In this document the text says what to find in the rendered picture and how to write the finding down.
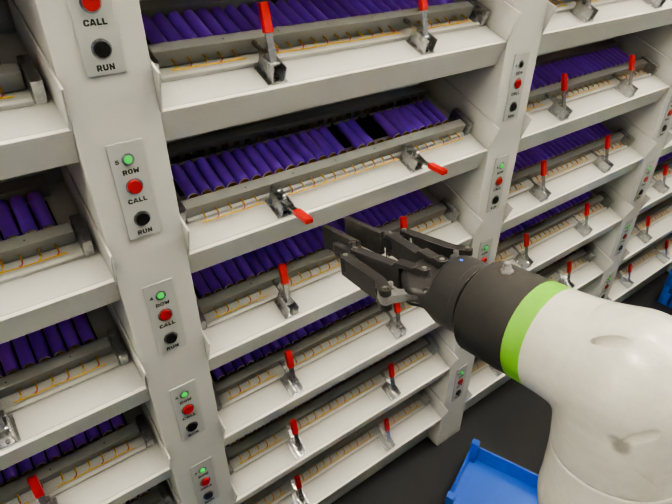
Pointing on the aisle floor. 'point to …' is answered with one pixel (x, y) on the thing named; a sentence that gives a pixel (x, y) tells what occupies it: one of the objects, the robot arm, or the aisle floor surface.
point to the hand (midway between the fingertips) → (352, 239)
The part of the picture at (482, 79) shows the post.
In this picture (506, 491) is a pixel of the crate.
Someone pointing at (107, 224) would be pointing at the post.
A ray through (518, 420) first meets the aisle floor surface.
